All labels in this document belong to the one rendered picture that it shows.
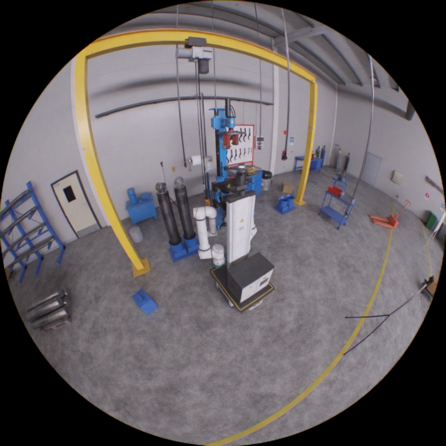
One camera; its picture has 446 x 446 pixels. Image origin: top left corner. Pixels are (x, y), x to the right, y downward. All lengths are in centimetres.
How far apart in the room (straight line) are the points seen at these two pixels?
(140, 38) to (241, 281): 373
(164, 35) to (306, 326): 504
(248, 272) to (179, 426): 260
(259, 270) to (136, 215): 366
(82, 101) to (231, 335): 393
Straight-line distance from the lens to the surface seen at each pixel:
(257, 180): 537
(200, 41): 295
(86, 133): 246
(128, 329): 303
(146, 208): 456
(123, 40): 293
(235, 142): 352
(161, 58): 541
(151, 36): 294
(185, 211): 279
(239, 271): 200
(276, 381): 262
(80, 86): 264
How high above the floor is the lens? 250
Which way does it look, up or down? 38 degrees down
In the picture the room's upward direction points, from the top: 2 degrees counter-clockwise
